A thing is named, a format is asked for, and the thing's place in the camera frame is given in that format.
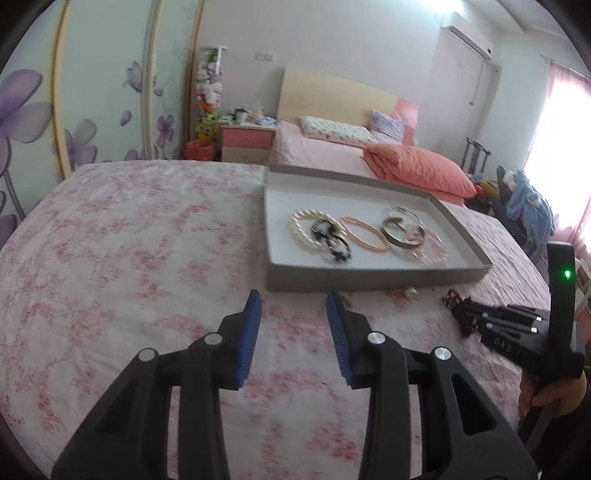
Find pink and cream nightstand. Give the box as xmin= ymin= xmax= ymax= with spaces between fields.
xmin=219 ymin=121 xmax=277 ymax=163

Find pink curtain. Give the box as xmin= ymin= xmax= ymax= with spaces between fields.
xmin=524 ymin=62 xmax=591 ymax=259

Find black bead bracelet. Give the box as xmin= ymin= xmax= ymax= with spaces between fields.
xmin=310 ymin=219 xmax=354 ymax=264

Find sliding door wardrobe purple flowers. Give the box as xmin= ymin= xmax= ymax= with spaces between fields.
xmin=0 ymin=0 xmax=206 ymax=232

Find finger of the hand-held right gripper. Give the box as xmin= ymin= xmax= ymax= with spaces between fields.
xmin=459 ymin=318 xmax=550 ymax=341
xmin=451 ymin=298 xmax=550 ymax=324

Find thin silver bangle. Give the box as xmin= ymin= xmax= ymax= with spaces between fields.
xmin=385 ymin=205 xmax=423 ymax=227

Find shallow grey cardboard box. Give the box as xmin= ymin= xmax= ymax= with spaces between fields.
xmin=264 ymin=162 xmax=494 ymax=292

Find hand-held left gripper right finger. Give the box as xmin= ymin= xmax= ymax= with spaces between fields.
xmin=325 ymin=290 xmax=539 ymax=480

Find grey office chair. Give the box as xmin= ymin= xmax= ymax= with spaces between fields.
xmin=492 ymin=166 xmax=532 ymax=241

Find light blue plush garment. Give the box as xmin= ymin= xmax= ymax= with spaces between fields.
xmin=503 ymin=169 xmax=557 ymax=261

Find pale pink crystal bracelet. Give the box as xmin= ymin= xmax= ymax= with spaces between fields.
xmin=406 ymin=226 xmax=448 ymax=266

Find bed with cream pink headboard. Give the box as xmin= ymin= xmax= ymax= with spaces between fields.
xmin=269 ymin=67 xmax=478 ymax=206

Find pink floral cloth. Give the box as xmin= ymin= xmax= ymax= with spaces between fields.
xmin=0 ymin=159 xmax=555 ymax=480

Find white pearl bracelet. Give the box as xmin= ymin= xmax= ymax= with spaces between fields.
xmin=287 ymin=209 xmax=345 ymax=253

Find pink pearl bracelet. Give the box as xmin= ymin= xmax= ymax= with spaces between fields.
xmin=339 ymin=215 xmax=391 ymax=254

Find lilac pillow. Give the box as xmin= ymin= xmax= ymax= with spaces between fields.
xmin=369 ymin=110 xmax=409 ymax=141

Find white floral pillow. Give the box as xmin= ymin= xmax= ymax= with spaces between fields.
xmin=299 ymin=115 xmax=378 ymax=147

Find yellow plush toy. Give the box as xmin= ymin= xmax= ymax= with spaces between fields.
xmin=196 ymin=114 xmax=219 ymax=139

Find dark red bead bracelet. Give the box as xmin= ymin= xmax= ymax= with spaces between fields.
xmin=441 ymin=288 xmax=476 ymax=337

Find wide silver cuff bangle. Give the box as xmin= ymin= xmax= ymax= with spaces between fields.
xmin=381 ymin=217 xmax=426 ymax=250

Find white air conditioner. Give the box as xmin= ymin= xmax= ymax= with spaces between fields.
xmin=441 ymin=11 xmax=495 ymax=61

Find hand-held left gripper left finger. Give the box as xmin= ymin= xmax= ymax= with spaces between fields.
xmin=51 ymin=290 xmax=264 ymax=480

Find air conditioner pipe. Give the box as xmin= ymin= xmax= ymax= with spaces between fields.
xmin=468 ymin=60 xmax=502 ymax=107

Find clear tube of plush toys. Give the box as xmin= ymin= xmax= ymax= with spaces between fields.
xmin=194 ymin=45 xmax=229 ymax=139

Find dark wooden chair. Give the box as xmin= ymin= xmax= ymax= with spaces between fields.
xmin=462 ymin=137 xmax=491 ymax=178

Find red waste bin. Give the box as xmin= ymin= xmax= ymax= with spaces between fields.
xmin=185 ymin=138 xmax=216 ymax=161

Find orange duvet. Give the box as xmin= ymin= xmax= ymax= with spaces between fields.
xmin=362 ymin=143 xmax=478 ymax=197

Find person's right hand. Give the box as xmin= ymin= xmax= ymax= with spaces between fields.
xmin=517 ymin=369 xmax=588 ymax=418

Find red yellow bundle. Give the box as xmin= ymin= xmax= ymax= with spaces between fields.
xmin=468 ymin=173 xmax=499 ymax=199

